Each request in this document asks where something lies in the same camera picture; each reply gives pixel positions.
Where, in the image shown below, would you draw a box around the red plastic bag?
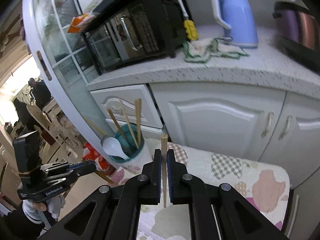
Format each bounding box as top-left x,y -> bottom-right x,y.
82,142 -> 116,176

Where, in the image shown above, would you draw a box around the chopstick in cup right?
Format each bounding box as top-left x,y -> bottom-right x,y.
107,108 -> 129,142

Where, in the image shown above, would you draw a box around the black microwave oven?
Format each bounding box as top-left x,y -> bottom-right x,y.
82,0 -> 187,75

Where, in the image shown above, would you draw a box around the person's left hand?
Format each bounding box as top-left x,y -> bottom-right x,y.
33,202 -> 47,212

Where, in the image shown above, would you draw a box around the orange box on microwave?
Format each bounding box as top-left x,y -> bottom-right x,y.
67,14 -> 88,34

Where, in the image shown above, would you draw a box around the wooden chopstick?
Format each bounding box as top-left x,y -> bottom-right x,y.
161,134 -> 168,208

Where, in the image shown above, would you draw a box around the green-edged dish cloth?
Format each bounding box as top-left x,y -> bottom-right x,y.
183,38 -> 249,63

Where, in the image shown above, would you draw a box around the white cabinet door right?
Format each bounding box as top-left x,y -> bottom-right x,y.
260,92 -> 320,189

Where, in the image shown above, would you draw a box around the yellow brush with handle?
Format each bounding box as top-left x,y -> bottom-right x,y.
177,0 -> 199,41

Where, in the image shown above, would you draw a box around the chopstick in cup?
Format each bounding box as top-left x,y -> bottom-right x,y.
107,108 -> 129,142
119,99 -> 139,149
84,117 -> 107,136
135,98 -> 142,146

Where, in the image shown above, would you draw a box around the teal-rimmed utensil cup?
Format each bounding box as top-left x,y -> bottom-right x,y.
108,125 -> 152,175

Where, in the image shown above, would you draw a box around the white drawer front upper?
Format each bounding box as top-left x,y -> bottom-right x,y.
91,85 -> 163,128

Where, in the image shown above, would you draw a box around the white cabinet door left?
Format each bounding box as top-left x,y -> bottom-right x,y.
150,82 -> 285,161

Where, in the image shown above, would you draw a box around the blue electric kettle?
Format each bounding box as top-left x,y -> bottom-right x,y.
211,0 -> 259,48

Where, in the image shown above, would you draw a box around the purple rice cooker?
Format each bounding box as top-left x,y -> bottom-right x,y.
272,1 -> 319,73

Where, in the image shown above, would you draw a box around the chopstick in cup left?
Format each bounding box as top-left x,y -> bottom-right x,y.
84,117 -> 107,136

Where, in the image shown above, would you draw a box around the white cabinet door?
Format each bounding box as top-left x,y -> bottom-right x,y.
150,82 -> 285,161
260,92 -> 320,189

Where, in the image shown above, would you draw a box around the white ceramic spoon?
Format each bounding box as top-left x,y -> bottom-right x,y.
101,137 -> 129,160

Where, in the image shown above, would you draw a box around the glass sliding door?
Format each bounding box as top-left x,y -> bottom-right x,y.
22,0 -> 114,161

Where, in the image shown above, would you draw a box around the patterned table cloth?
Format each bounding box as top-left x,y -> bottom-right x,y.
106,145 -> 289,239

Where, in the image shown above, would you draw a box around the person in background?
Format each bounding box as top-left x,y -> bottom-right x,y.
28,78 -> 52,109

